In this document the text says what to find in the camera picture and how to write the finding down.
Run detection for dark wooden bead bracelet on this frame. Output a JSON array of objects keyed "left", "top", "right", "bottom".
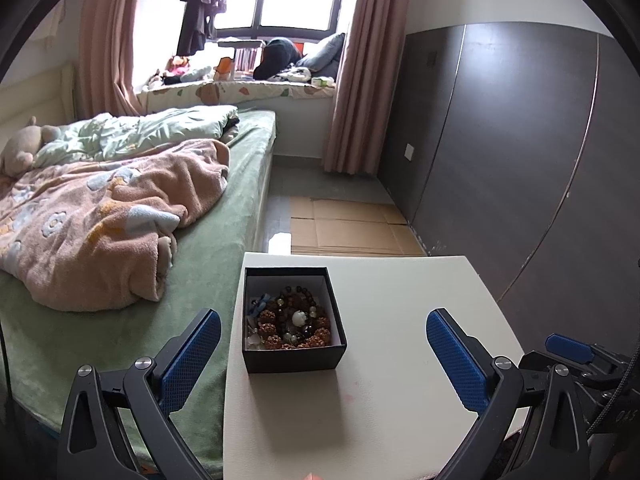
[{"left": 272, "top": 285, "right": 321, "bottom": 313}]

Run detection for light green quilt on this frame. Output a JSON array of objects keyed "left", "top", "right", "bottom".
[{"left": 32, "top": 105, "right": 238, "bottom": 166}]

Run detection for bed with green sheet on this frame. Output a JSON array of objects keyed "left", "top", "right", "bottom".
[{"left": 0, "top": 107, "right": 278, "bottom": 461}]

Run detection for black jewelry box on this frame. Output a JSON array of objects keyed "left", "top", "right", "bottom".
[{"left": 242, "top": 266, "right": 348, "bottom": 375}]

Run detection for printed window seat cushion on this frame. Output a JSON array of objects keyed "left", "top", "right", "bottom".
[{"left": 137, "top": 77, "right": 337, "bottom": 113}]

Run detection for dark grey wardrobe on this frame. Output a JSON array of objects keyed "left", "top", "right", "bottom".
[{"left": 377, "top": 22, "right": 640, "bottom": 356}]

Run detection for white stone bead bracelet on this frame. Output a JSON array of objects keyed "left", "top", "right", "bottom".
[{"left": 285, "top": 310, "right": 326, "bottom": 343}]

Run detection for pink flower blanket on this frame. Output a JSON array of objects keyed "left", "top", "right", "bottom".
[{"left": 0, "top": 138, "right": 232, "bottom": 311}]

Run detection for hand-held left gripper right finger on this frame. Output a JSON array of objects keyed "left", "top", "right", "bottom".
[{"left": 425, "top": 308, "right": 591, "bottom": 480}]

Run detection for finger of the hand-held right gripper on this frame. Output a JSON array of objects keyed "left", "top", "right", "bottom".
[{"left": 545, "top": 333, "right": 621, "bottom": 376}]

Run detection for cream padded headboard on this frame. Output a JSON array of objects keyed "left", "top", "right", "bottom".
[{"left": 0, "top": 60, "right": 76, "bottom": 131}]

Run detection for hanging dark clothes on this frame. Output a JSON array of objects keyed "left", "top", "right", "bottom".
[{"left": 176, "top": 0, "right": 228, "bottom": 56}]

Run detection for black bag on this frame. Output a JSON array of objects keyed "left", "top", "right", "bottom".
[{"left": 252, "top": 37, "right": 301, "bottom": 81}]

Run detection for beige plush toy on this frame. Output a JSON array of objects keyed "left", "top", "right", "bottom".
[{"left": 0, "top": 116, "right": 63, "bottom": 177}]

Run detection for grey pillow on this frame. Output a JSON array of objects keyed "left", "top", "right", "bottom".
[{"left": 295, "top": 32, "right": 347, "bottom": 73}]

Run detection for brown seed bead bracelet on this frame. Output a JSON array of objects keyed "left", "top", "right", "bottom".
[{"left": 257, "top": 307, "right": 333, "bottom": 351}]

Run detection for flattened cardboard sheets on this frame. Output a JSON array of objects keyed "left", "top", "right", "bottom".
[{"left": 290, "top": 195, "right": 431, "bottom": 257}]

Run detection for pink curtain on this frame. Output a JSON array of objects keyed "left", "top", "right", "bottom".
[
  {"left": 322, "top": 0, "right": 413, "bottom": 176},
  {"left": 80, "top": 0, "right": 196, "bottom": 118}
]

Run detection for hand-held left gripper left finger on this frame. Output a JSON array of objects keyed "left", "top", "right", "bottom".
[{"left": 56, "top": 308, "right": 222, "bottom": 480}]

